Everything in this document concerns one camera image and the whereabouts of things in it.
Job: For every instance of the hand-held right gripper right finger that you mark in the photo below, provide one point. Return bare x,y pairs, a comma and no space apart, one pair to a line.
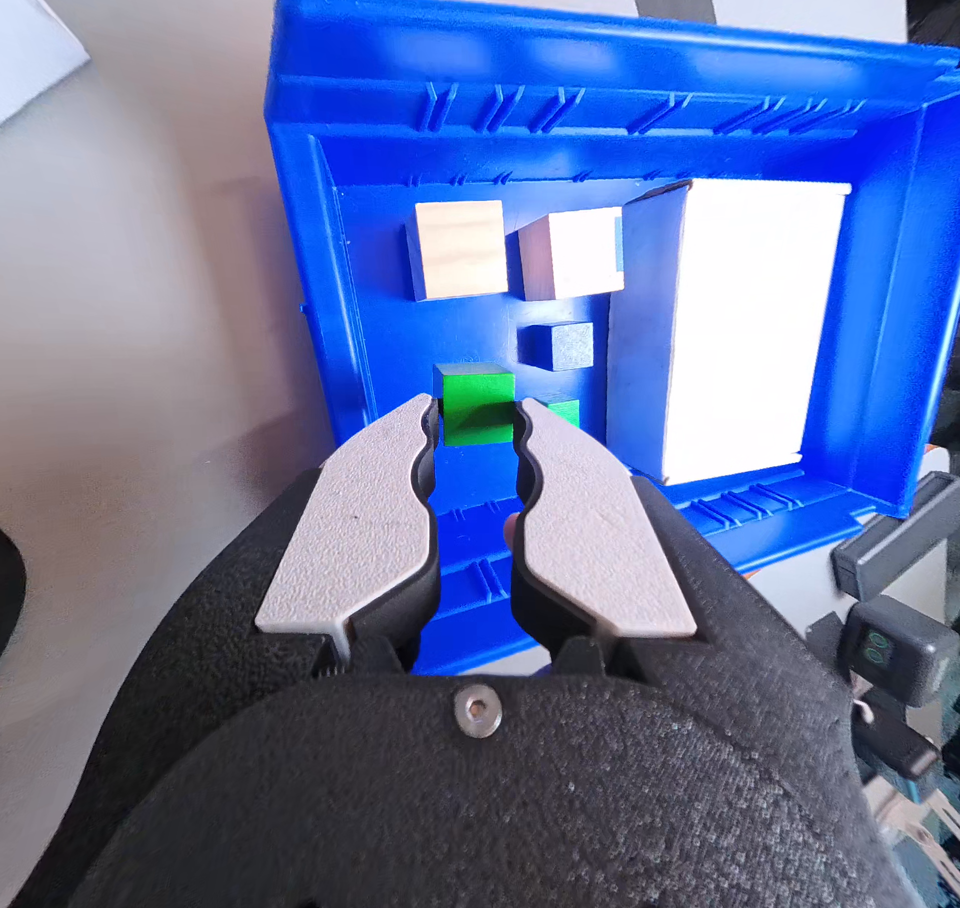
600,540

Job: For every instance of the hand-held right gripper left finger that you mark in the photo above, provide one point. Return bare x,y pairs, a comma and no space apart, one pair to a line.
352,533

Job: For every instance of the green wooden cube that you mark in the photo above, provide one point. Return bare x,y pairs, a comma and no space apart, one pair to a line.
472,398
564,411

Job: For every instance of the blue plastic bin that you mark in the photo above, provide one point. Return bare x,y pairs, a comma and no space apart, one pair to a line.
885,323

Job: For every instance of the white cardboard mailer box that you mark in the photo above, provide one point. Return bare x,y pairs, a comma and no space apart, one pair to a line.
735,323
30,45

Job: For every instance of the blue wooden cube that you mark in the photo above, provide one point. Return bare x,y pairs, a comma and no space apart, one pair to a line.
562,345

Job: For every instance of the plain wooden cube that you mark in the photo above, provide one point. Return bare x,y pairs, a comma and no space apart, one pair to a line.
577,255
457,248

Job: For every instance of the black textured armrest pad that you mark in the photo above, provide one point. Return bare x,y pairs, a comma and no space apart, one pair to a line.
9,593

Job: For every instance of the black camera rig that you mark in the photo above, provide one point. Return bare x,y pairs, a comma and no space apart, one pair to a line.
900,645

